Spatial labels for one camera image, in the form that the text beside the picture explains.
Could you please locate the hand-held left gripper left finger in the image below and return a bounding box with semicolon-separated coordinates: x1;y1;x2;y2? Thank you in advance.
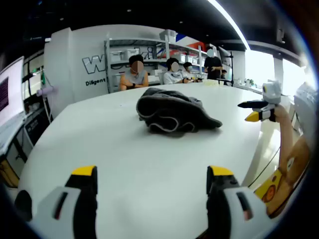
36;165;99;239

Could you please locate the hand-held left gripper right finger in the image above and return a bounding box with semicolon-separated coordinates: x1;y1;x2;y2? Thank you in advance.
206;165;273;239

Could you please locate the dark grey towel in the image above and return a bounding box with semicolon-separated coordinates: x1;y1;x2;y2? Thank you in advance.
136;87;223;133

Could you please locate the white worn headset device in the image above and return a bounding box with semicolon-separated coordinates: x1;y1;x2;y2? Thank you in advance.
294;84;319;136

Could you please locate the dark rounded object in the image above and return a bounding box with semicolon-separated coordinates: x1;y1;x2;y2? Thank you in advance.
14;190;33;222

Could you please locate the operator in white shirt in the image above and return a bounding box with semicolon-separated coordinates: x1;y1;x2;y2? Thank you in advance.
253;135;314;221

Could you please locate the white table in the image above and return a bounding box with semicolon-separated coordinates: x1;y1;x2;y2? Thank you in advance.
17;83;265;239

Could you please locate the ceiling light strip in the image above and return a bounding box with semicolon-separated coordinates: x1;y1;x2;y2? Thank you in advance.
206;0;250;51

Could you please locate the single white storage box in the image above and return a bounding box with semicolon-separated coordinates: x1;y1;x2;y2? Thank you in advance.
159;29;178;41

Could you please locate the lilac cylindrical object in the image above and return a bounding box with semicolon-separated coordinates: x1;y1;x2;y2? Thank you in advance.
36;86;59;98

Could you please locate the computer monitor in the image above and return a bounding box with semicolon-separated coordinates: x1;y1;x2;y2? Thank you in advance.
0;56;26;128

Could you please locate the grey metal shelf rack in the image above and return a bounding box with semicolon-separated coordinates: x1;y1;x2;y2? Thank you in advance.
104;37;212;94

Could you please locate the row of white storage bins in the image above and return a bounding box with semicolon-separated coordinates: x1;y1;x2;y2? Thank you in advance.
109;48;207;66

